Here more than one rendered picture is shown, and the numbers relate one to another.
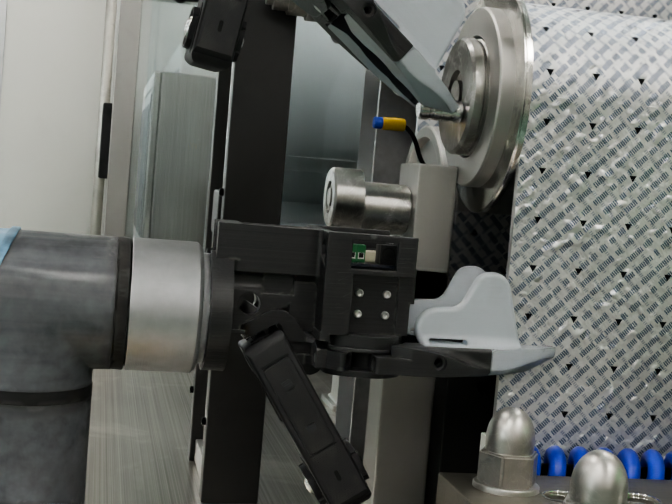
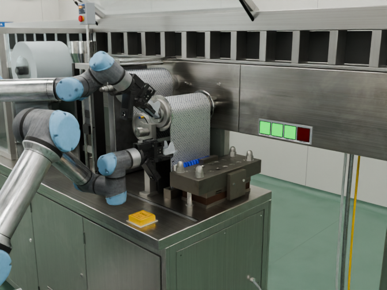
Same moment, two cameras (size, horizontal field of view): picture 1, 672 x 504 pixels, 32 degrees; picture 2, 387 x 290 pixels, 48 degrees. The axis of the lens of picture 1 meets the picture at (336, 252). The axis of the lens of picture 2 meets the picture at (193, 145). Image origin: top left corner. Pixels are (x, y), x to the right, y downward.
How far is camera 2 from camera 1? 114 cm
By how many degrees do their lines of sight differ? 35
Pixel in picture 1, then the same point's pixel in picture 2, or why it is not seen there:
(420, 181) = (151, 128)
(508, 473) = (182, 170)
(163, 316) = (137, 160)
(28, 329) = (121, 167)
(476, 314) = (170, 148)
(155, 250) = (132, 151)
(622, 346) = (184, 147)
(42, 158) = not seen: outside the picture
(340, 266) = (155, 147)
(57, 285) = (124, 160)
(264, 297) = (144, 153)
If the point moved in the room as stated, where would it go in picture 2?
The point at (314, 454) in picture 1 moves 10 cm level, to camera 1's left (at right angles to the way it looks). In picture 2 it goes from (154, 174) to (131, 178)
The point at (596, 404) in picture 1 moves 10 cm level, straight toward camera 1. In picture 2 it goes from (182, 156) to (190, 162)
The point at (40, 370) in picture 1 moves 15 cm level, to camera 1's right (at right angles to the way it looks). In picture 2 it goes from (123, 172) to (159, 166)
